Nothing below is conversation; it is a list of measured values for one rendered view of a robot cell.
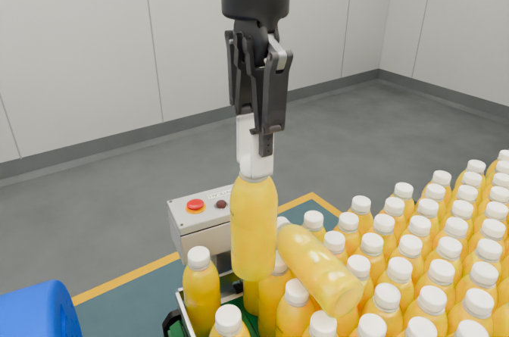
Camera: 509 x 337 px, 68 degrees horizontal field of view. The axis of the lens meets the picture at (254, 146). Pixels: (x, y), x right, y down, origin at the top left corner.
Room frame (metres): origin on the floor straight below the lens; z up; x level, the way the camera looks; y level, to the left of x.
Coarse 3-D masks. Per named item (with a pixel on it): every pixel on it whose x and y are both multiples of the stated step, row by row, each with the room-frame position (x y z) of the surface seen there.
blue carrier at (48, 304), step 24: (24, 288) 0.34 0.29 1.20; (48, 288) 0.32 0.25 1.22; (0, 312) 0.28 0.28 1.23; (24, 312) 0.28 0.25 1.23; (48, 312) 0.28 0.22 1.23; (72, 312) 0.37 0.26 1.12; (0, 336) 0.25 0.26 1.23; (24, 336) 0.25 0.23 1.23; (48, 336) 0.25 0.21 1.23; (72, 336) 0.33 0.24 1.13
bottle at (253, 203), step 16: (240, 176) 0.43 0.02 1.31; (240, 192) 0.42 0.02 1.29; (256, 192) 0.42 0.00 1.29; (272, 192) 0.43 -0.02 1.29; (240, 208) 0.42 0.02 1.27; (256, 208) 0.41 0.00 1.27; (272, 208) 0.42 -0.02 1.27; (240, 224) 0.41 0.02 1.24; (256, 224) 0.41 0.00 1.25; (272, 224) 0.42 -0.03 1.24; (240, 240) 0.41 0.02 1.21; (256, 240) 0.41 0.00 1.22; (272, 240) 0.42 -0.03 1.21; (240, 256) 0.41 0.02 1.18; (256, 256) 0.41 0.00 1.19; (272, 256) 0.43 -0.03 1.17; (240, 272) 0.41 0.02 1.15; (256, 272) 0.41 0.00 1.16; (272, 272) 0.43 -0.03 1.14
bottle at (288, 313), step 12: (288, 300) 0.43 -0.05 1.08; (276, 312) 0.43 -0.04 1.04; (288, 312) 0.42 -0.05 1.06; (300, 312) 0.41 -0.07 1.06; (312, 312) 0.42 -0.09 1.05; (276, 324) 0.43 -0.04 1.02; (288, 324) 0.41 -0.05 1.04; (300, 324) 0.41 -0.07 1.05; (276, 336) 0.43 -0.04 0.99; (288, 336) 0.41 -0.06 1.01; (300, 336) 0.40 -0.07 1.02
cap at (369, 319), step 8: (360, 320) 0.37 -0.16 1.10; (368, 320) 0.37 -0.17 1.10; (376, 320) 0.37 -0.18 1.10; (360, 328) 0.37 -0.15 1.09; (368, 328) 0.36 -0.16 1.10; (376, 328) 0.36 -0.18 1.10; (384, 328) 0.36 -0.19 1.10; (368, 336) 0.35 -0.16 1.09; (376, 336) 0.35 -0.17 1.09; (384, 336) 0.36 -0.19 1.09
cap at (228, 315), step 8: (232, 304) 0.40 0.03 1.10; (224, 312) 0.39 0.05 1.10; (232, 312) 0.39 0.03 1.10; (240, 312) 0.39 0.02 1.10; (216, 320) 0.38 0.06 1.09; (224, 320) 0.37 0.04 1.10; (232, 320) 0.37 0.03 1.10; (240, 320) 0.38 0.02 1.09; (224, 328) 0.37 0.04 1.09; (232, 328) 0.37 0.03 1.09
